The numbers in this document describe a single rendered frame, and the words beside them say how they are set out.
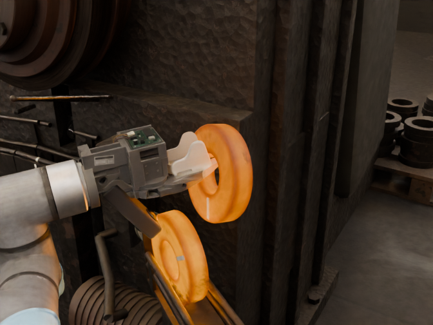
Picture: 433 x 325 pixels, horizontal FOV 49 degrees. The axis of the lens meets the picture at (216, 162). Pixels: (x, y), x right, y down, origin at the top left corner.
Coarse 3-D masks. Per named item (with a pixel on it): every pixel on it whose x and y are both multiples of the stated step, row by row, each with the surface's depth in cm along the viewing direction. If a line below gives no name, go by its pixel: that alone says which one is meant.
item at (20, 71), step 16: (48, 0) 84; (64, 0) 84; (48, 16) 86; (64, 16) 86; (32, 32) 89; (48, 32) 88; (64, 32) 87; (16, 48) 93; (32, 48) 90; (48, 48) 91; (64, 48) 91; (0, 64) 101; (16, 64) 98; (32, 64) 95; (48, 64) 93
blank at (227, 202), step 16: (208, 128) 73; (224, 128) 71; (208, 144) 73; (224, 144) 69; (240, 144) 69; (224, 160) 69; (240, 160) 68; (208, 176) 77; (224, 176) 70; (240, 176) 68; (192, 192) 79; (208, 192) 75; (224, 192) 70; (240, 192) 68; (208, 208) 74; (224, 208) 70; (240, 208) 70
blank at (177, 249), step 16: (160, 224) 77; (176, 224) 74; (192, 224) 74; (160, 240) 79; (176, 240) 73; (192, 240) 72; (160, 256) 81; (176, 256) 74; (192, 256) 71; (176, 272) 80; (192, 272) 71; (176, 288) 78; (192, 288) 72
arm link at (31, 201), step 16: (16, 176) 62; (32, 176) 62; (0, 192) 60; (16, 192) 60; (32, 192) 61; (48, 192) 61; (0, 208) 59; (16, 208) 60; (32, 208) 61; (48, 208) 61; (0, 224) 60; (16, 224) 60; (32, 224) 62; (0, 240) 61; (16, 240) 61; (32, 240) 62
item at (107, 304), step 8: (104, 232) 102; (112, 232) 102; (96, 240) 100; (104, 240) 101; (104, 248) 99; (104, 256) 98; (104, 264) 96; (104, 272) 95; (112, 272) 96; (104, 280) 95; (112, 280) 94; (104, 288) 93; (112, 288) 92; (104, 296) 91; (112, 296) 91; (104, 304) 89; (112, 304) 89; (104, 312) 88; (112, 312) 88; (120, 312) 89; (112, 320) 87
